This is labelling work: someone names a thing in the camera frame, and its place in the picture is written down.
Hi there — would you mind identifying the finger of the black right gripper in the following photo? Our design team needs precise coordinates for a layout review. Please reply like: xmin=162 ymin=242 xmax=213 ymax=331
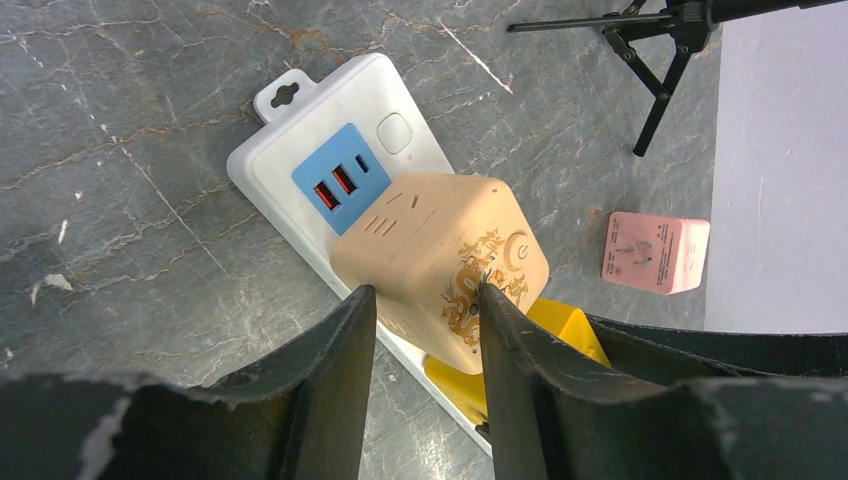
xmin=588 ymin=315 xmax=847 ymax=386

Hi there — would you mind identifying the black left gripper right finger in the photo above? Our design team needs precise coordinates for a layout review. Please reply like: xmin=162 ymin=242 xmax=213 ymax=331
xmin=479 ymin=283 xmax=847 ymax=479

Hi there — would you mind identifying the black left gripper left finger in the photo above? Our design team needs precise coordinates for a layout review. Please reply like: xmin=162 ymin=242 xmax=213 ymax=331
xmin=1 ymin=285 xmax=377 ymax=479

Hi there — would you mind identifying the pink cube socket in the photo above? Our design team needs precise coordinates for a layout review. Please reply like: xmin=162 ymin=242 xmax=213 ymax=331
xmin=601 ymin=211 xmax=710 ymax=295

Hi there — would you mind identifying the yellow cube socket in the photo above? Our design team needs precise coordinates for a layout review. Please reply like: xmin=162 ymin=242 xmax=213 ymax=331
xmin=424 ymin=297 xmax=611 ymax=426

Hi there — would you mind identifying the beige dragon cube socket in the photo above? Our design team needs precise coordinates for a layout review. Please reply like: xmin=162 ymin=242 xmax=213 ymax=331
xmin=329 ymin=173 xmax=550 ymax=375

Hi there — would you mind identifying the white power strip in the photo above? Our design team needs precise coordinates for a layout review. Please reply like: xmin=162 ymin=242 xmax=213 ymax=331
xmin=225 ymin=52 xmax=495 ymax=458

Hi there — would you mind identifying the black tripod stand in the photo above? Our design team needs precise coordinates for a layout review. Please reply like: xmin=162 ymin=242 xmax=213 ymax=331
xmin=506 ymin=0 xmax=848 ymax=158

